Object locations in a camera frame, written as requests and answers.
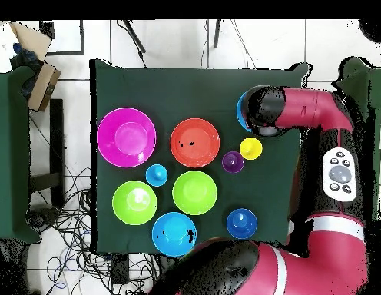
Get green bowl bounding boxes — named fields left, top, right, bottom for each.
left=171, top=170, right=218, bottom=216
left=111, top=180, right=158, bottom=226

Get light blue cup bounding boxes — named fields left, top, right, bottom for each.
left=144, top=164, right=169, bottom=187

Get black metal stand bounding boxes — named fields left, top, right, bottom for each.
left=28, top=98, right=66, bottom=210

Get yellow cup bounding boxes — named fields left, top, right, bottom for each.
left=239, top=137, right=263, bottom=161

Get black pedestal leg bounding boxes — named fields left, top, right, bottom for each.
left=25, top=207, right=61, bottom=231

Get dark green table cloth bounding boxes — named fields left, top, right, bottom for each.
left=90, top=58, right=311, bottom=256

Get brown cardboard box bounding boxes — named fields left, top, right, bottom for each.
left=27, top=61, right=61, bottom=112

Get small dark blue bowl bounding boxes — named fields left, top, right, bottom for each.
left=226, top=207, right=258, bottom=240

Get black tripod leg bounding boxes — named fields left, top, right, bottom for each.
left=116, top=19, right=147, bottom=68
left=213, top=19, right=223, bottom=48

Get brown cardboard sheet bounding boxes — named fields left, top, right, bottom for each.
left=8, top=21, right=52, bottom=61

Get orange bowl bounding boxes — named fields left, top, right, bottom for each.
left=169, top=118, right=221, bottom=169

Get green cloth side table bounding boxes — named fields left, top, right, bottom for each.
left=331, top=56, right=381, bottom=228
left=0, top=65, right=41, bottom=245

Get purple cup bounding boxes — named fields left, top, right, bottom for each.
left=221, top=151, right=246, bottom=174

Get light blue bowl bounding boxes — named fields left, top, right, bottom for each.
left=235, top=90, right=253, bottom=133
left=151, top=211, right=197, bottom=258

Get tangled floor cables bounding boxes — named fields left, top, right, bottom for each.
left=27, top=167, right=161, bottom=295

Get pink bowl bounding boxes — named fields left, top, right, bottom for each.
left=96, top=107, right=157, bottom=169

